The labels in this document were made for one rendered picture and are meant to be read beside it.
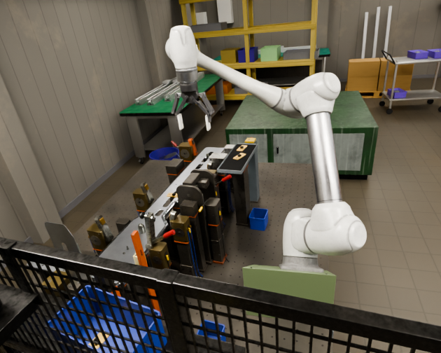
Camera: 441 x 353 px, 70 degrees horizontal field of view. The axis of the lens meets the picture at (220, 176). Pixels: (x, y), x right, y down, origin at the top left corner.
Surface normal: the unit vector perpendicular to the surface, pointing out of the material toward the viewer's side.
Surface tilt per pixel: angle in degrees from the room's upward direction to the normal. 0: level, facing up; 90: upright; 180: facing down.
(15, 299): 0
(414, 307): 0
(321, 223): 66
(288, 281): 90
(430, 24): 90
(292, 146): 90
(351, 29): 90
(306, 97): 74
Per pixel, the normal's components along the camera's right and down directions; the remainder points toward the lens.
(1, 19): 0.96, 0.04
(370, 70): -0.32, 0.48
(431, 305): -0.10, -0.88
